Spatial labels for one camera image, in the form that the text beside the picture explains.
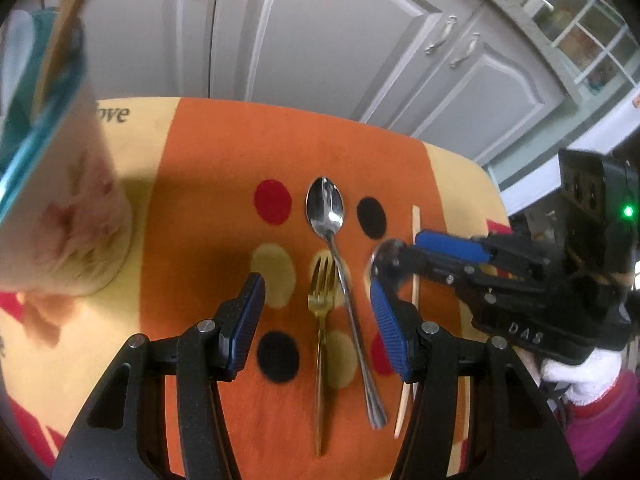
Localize metal cabinet handle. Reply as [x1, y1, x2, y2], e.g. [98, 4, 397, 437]
[448, 32, 481, 69]
[424, 15, 459, 56]

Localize orange dotted tablecloth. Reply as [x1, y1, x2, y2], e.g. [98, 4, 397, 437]
[0, 95, 512, 480]

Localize person's right forearm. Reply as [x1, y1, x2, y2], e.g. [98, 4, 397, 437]
[564, 364, 640, 477]

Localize white cabinet door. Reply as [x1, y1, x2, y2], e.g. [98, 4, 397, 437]
[386, 6, 577, 162]
[210, 0, 484, 134]
[81, 0, 222, 99]

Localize gold fork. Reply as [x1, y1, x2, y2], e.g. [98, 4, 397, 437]
[306, 253, 338, 457]

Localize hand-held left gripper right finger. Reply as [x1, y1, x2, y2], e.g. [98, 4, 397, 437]
[370, 279, 577, 480]

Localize large silver spoon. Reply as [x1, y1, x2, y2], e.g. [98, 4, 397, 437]
[304, 175, 389, 431]

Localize white glass-pane door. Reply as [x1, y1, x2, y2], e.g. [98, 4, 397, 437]
[529, 0, 640, 107]

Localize person's right hand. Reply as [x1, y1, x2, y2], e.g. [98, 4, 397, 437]
[540, 349, 624, 408]

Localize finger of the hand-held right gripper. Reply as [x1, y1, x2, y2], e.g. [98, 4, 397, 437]
[394, 243, 482, 288]
[414, 229, 494, 264]

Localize floral cup with teal rim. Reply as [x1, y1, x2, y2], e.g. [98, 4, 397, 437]
[0, 6, 135, 297]

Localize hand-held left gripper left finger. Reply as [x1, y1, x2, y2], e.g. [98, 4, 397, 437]
[52, 272, 267, 480]

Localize white plastic spoon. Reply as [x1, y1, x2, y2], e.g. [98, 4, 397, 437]
[0, 9, 37, 122]

